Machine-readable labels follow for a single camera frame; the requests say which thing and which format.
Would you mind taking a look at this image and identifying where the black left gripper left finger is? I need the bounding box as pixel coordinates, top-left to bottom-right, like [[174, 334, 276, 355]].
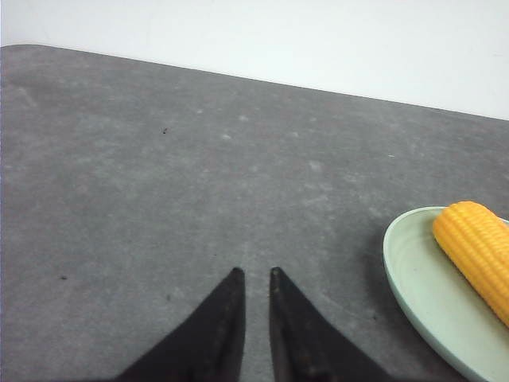
[[115, 267, 245, 381]]

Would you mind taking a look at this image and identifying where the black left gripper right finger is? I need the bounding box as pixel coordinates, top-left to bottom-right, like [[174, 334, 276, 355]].
[[270, 267, 392, 381]]

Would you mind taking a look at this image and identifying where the yellow corn cob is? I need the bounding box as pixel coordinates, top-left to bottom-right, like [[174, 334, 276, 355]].
[[432, 201, 508, 325]]

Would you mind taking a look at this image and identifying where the light green plate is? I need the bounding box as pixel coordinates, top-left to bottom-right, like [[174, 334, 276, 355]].
[[383, 206, 508, 381]]

